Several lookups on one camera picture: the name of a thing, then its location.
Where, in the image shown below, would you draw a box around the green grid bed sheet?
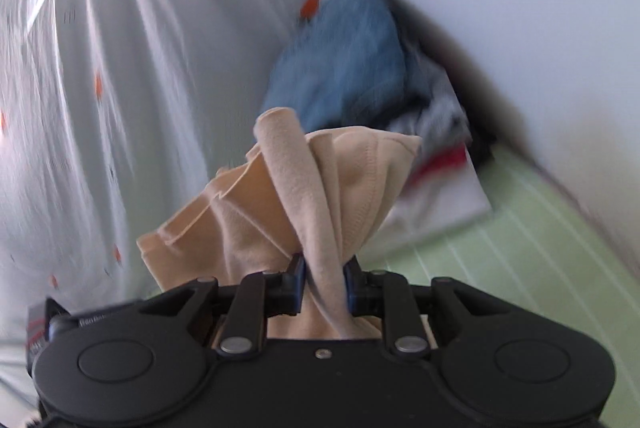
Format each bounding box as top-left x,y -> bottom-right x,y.
360,145 -> 639,427

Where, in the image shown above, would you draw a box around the folded white garment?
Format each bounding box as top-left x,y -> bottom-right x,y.
358,150 -> 492,261

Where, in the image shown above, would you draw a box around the beige long sleeve shirt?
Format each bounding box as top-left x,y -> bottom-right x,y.
138,107 -> 421,339

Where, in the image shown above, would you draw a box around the folded grey garment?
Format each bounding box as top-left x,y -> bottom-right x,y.
386,77 -> 472,159

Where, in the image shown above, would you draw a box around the folded blue jeans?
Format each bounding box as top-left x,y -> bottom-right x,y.
260,0 -> 446,133

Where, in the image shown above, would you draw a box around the grey printed bed sheet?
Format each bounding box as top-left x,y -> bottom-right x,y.
1,0 -> 305,427

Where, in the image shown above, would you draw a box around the folded red striped garment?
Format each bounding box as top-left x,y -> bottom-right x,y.
407,144 -> 468,187

